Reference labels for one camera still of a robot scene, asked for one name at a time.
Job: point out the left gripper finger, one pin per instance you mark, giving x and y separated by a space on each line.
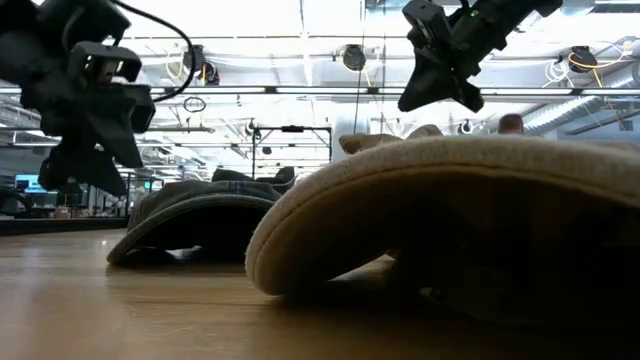
120 145
75 172

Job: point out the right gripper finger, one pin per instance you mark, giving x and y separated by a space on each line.
422 90

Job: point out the smooth beige cap with eyelets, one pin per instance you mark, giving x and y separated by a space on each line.
370 141

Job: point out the dark grey cap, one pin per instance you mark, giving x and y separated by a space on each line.
200 200

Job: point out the beige ribbed-brim cap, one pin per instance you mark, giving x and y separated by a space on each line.
400 210

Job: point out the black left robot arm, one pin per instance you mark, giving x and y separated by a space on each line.
30 45

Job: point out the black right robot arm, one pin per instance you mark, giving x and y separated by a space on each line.
500 20

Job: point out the blue lit monitor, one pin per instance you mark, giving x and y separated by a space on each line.
30 183

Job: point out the person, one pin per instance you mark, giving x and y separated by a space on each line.
511 125

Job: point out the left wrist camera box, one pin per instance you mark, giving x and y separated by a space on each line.
102 60

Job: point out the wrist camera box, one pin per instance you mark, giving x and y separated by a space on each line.
102 60
425 25

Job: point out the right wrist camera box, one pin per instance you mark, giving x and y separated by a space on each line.
425 25

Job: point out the long ceiling light rail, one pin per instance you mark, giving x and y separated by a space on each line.
325 90

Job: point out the silver ventilation duct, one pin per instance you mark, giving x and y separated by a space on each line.
560 112

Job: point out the black metal frame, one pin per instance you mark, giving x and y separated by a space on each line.
292 129

